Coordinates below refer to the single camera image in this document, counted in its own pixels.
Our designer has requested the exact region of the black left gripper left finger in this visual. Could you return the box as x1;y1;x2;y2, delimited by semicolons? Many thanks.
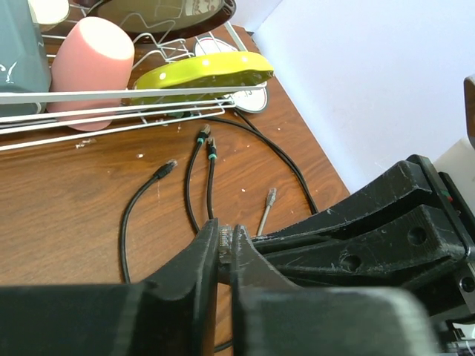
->
1;219;218;355

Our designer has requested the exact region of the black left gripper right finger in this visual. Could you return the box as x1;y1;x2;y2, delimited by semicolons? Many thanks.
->
230;225;440;355

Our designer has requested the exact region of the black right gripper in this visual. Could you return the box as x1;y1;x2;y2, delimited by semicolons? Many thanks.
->
253;155;474;320

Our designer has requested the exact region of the grey ethernet cable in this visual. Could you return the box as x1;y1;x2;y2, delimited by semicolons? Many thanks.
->
256;187;278;237

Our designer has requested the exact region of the black round ethernet cable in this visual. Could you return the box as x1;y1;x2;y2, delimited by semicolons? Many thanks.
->
119;159;178;284

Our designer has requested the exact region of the white round printed plate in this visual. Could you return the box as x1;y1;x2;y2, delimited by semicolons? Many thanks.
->
194;35;269;113

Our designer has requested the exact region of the yellow-green dotted plate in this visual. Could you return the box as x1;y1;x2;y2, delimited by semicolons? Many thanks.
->
129;51;274;105

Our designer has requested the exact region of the pink cup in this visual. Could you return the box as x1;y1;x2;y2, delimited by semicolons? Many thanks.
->
47;16;135;132

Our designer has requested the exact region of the grey-blue mug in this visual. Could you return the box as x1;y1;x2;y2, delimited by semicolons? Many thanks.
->
1;1;51;93

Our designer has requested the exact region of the cream square bowl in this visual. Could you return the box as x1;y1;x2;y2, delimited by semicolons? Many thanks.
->
28;0;70;33

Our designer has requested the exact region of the black flat cable teal band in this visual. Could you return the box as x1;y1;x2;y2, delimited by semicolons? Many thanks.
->
185;124;212;234

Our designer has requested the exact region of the white wire dish rack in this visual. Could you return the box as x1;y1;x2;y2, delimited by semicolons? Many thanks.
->
0;0;268;152

